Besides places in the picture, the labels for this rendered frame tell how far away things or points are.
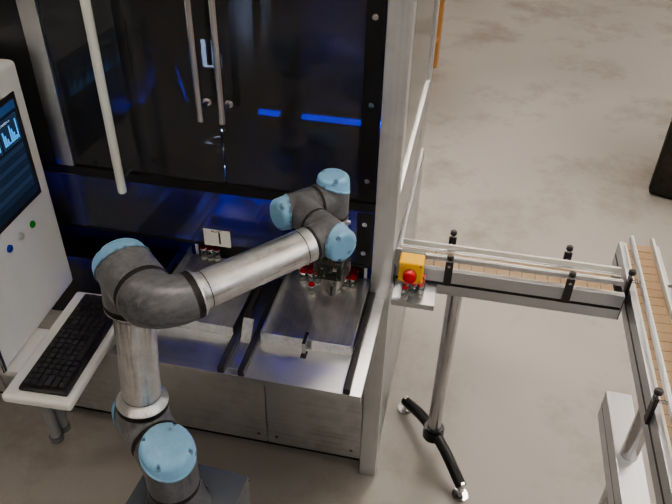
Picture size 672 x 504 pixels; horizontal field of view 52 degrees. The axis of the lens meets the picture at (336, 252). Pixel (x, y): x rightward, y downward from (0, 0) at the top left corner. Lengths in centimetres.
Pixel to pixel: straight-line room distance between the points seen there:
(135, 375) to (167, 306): 29
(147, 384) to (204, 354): 40
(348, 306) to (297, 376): 31
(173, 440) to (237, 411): 108
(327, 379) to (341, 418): 68
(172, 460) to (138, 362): 22
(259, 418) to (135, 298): 140
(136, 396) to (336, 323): 67
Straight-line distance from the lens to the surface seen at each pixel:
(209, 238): 212
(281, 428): 264
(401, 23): 168
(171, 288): 129
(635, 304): 218
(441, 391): 254
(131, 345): 148
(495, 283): 215
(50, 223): 223
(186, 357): 193
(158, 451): 156
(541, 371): 323
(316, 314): 202
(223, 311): 205
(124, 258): 137
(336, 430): 257
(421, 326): 332
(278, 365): 188
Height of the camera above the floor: 223
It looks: 36 degrees down
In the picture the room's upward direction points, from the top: 1 degrees clockwise
